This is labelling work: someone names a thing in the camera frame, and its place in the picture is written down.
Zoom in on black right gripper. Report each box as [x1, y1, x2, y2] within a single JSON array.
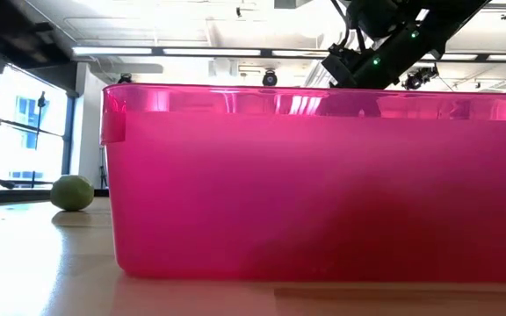
[[332, 47, 397, 90]]

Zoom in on black ceiling spotlight cluster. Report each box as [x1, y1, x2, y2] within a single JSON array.
[[401, 65, 440, 91]]

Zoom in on red plastic bin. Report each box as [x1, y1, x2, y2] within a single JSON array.
[[100, 83, 506, 283]]

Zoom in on long ceiling light bar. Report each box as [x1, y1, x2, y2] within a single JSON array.
[[71, 46, 506, 62]]

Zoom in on green lime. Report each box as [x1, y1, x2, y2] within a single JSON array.
[[49, 174, 96, 212]]

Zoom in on black tripod stand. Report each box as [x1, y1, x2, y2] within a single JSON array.
[[31, 90, 48, 189]]

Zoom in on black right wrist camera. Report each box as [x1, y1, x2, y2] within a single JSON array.
[[321, 42, 362, 89]]

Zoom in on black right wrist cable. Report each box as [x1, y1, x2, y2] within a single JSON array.
[[330, 0, 367, 53]]

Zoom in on dark window frame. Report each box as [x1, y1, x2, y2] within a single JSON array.
[[0, 65, 76, 190]]

